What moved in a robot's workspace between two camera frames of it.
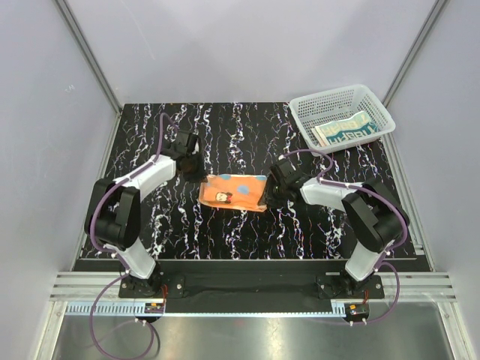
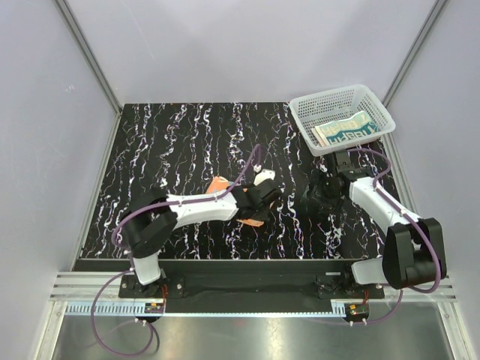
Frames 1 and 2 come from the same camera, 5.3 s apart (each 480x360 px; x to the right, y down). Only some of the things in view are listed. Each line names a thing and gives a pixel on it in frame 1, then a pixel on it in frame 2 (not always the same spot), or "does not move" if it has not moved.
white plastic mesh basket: [342, 119] does not move
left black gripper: [200, 175] → [263, 215]
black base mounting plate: [254, 280] does not move
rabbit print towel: [363, 124] does not move
